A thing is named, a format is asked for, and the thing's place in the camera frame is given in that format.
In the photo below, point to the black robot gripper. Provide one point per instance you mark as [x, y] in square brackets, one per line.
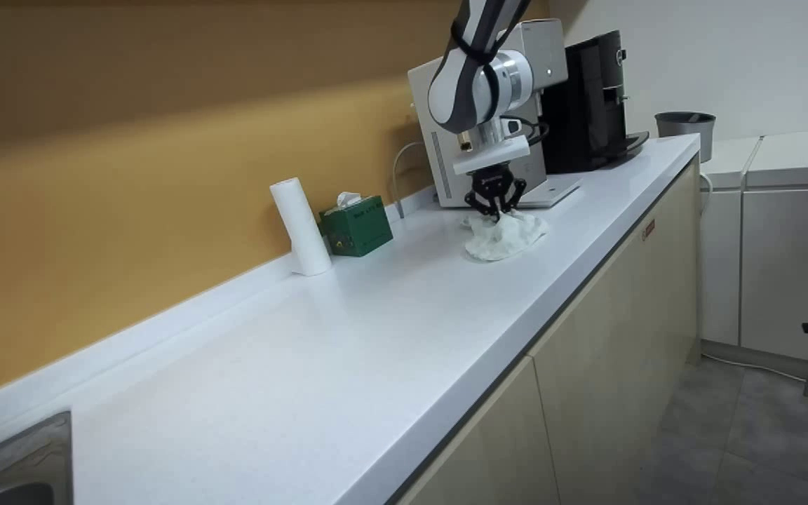
[496, 179]

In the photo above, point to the white towel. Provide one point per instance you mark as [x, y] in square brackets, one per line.
[502, 236]

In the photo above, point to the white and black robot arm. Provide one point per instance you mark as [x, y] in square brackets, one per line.
[475, 74]

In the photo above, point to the black coffee machine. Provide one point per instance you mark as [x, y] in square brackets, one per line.
[592, 101]

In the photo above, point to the green tissue box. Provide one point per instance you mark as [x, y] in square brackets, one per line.
[357, 227]

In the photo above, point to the beige base cabinet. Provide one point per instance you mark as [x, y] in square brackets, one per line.
[601, 353]

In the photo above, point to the white paper roll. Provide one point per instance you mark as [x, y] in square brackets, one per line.
[297, 227]

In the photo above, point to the grey trash bin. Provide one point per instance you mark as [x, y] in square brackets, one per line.
[684, 132]

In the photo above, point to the white low cabinet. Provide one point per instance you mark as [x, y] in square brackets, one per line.
[778, 241]

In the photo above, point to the stainless steel sink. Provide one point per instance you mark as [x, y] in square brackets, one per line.
[12, 466]

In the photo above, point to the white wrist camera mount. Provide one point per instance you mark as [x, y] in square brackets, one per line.
[488, 154]

